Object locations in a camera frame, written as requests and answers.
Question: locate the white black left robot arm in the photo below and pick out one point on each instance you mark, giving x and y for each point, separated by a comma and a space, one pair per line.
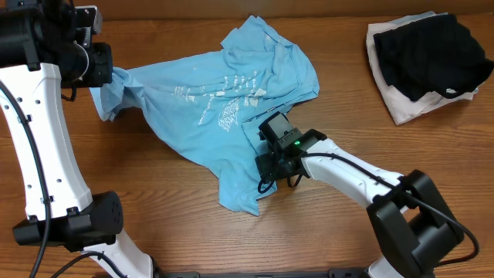
47, 47

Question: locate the folded white garment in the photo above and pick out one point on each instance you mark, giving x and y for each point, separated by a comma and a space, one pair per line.
400, 107

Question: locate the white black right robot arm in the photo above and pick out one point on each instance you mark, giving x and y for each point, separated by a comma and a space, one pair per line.
413, 225

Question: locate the light blue t-shirt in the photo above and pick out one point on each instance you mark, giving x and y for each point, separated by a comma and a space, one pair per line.
208, 107

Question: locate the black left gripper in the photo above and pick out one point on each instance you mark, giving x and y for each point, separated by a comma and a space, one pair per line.
103, 64

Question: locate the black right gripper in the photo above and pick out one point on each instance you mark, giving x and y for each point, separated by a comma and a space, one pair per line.
270, 171

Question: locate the folded black garment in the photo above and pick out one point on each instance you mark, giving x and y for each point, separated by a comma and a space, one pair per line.
435, 54

